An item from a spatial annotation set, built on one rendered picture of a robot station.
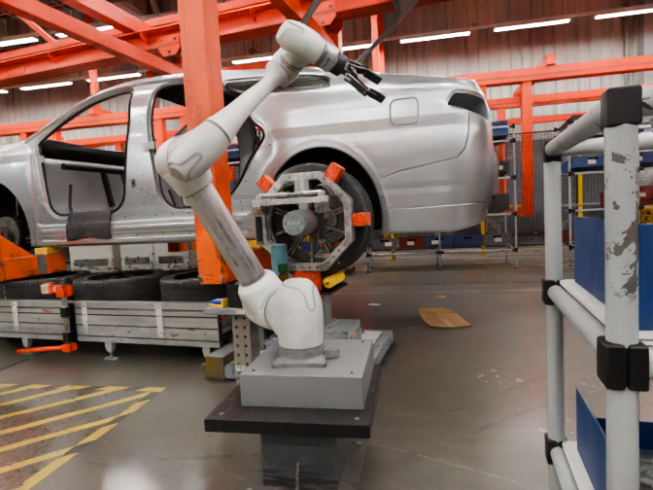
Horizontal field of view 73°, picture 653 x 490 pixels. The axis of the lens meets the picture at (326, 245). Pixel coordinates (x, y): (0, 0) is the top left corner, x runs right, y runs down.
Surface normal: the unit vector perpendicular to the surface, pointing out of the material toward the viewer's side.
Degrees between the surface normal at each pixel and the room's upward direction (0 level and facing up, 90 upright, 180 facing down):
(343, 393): 90
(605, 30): 90
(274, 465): 90
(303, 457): 90
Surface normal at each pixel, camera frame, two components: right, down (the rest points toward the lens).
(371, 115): -0.31, 0.09
